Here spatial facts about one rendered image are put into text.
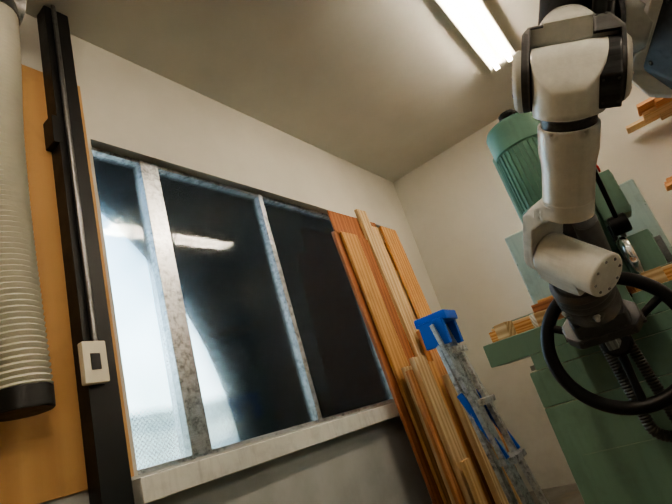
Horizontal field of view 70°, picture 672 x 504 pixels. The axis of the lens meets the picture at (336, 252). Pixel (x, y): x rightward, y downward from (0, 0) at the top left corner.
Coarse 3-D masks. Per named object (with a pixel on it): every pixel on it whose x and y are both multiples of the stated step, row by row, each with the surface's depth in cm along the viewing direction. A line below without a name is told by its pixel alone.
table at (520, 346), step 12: (636, 300) 112; (648, 300) 111; (660, 312) 110; (516, 336) 125; (528, 336) 123; (492, 348) 127; (504, 348) 126; (516, 348) 124; (528, 348) 123; (540, 348) 121; (492, 360) 127; (504, 360) 125; (516, 360) 132
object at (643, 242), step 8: (640, 232) 141; (648, 232) 140; (632, 240) 142; (640, 240) 140; (648, 240) 139; (640, 248) 140; (648, 248) 139; (656, 248) 138; (640, 256) 140; (648, 256) 139; (656, 256) 138; (648, 264) 139; (656, 264) 138; (632, 272) 140
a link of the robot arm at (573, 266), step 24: (552, 240) 70; (576, 240) 68; (600, 240) 69; (552, 264) 69; (576, 264) 65; (600, 264) 63; (552, 288) 74; (576, 288) 67; (600, 288) 65; (576, 312) 72
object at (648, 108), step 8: (640, 104) 285; (648, 104) 286; (656, 104) 285; (664, 104) 288; (640, 112) 294; (648, 112) 293; (656, 112) 295; (664, 112) 304; (640, 120) 312; (648, 120) 314; (632, 128) 318; (664, 184) 281
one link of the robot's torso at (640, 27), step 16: (624, 0) 76; (640, 0) 75; (656, 0) 72; (624, 16) 76; (640, 16) 75; (656, 16) 74; (640, 32) 76; (656, 32) 75; (640, 48) 79; (656, 48) 76; (640, 64) 79; (656, 64) 77; (640, 80) 81; (656, 80) 80; (656, 96) 82
